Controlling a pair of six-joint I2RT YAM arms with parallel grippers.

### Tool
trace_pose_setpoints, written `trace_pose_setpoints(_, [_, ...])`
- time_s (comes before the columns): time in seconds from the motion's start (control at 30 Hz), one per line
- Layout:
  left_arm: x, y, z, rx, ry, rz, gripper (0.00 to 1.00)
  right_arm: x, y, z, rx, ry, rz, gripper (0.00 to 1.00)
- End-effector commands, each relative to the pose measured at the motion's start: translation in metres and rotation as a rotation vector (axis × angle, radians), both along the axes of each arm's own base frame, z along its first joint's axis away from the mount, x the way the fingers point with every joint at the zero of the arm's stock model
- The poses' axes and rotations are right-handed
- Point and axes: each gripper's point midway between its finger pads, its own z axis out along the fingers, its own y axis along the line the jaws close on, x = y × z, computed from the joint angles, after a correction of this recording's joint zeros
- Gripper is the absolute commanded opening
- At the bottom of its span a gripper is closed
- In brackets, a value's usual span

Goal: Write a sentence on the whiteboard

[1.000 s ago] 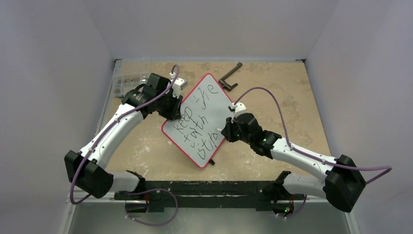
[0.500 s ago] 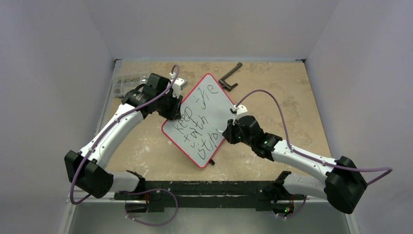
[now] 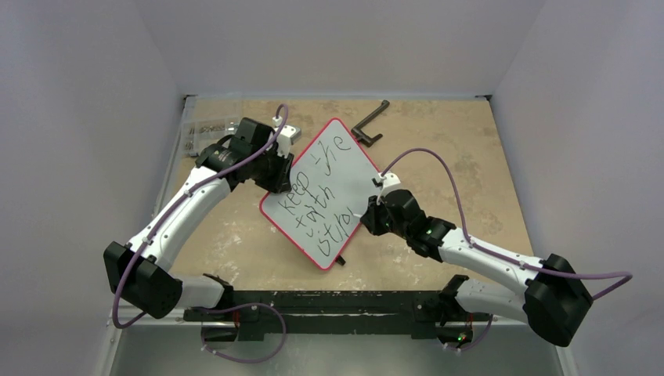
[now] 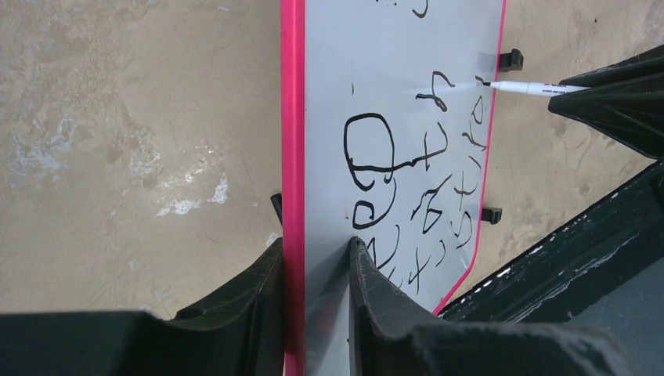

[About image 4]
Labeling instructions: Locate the black white marker pen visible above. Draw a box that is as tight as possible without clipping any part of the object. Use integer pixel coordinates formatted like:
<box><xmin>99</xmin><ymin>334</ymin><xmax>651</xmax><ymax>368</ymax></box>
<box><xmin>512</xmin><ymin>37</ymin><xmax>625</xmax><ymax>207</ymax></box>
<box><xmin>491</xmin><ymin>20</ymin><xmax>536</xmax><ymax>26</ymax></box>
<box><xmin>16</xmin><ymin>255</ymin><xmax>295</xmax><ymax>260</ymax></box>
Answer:
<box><xmin>470</xmin><ymin>76</ymin><xmax>590</xmax><ymax>98</ymax></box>

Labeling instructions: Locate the red framed whiteboard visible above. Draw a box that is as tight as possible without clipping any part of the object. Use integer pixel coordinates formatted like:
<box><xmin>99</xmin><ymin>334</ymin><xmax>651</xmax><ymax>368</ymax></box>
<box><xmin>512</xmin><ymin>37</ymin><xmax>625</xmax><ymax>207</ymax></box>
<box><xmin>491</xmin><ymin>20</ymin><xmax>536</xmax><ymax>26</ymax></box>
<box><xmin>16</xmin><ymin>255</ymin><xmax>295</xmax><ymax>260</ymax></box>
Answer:
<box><xmin>280</xmin><ymin>1</ymin><xmax>506</xmax><ymax>375</ymax></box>

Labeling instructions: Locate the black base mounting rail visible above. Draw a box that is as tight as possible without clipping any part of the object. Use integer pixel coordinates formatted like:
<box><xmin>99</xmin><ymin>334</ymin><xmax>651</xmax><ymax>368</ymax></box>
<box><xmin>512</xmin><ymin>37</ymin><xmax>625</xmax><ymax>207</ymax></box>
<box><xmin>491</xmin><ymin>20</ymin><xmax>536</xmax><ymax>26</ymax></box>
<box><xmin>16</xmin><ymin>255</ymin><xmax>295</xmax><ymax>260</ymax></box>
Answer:
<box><xmin>439</xmin><ymin>161</ymin><xmax>663</xmax><ymax>323</ymax></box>

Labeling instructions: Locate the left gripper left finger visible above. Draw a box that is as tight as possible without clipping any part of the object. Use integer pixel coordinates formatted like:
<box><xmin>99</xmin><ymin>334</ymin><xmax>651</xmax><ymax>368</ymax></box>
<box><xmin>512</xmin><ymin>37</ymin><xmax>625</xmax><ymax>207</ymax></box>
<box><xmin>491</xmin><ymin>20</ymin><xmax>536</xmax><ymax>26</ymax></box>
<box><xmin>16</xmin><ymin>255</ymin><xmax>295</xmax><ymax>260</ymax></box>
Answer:
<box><xmin>1</xmin><ymin>240</ymin><xmax>284</xmax><ymax>375</ymax></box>

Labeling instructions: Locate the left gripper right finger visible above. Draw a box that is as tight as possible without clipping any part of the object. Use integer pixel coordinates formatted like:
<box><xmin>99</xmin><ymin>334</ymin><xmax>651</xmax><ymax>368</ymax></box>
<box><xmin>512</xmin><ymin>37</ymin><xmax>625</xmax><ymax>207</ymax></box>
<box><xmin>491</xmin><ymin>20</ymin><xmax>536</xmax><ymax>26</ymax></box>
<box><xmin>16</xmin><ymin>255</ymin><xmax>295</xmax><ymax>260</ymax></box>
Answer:
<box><xmin>348</xmin><ymin>237</ymin><xmax>638</xmax><ymax>375</ymax></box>

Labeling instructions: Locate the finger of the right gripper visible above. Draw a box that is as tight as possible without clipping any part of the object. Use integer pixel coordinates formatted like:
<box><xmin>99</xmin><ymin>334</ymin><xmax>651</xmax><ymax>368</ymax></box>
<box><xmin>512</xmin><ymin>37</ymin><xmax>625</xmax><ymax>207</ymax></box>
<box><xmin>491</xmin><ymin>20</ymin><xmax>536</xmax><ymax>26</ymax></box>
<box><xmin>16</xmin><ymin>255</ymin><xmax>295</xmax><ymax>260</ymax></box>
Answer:
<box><xmin>548</xmin><ymin>45</ymin><xmax>663</xmax><ymax>159</ymax></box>

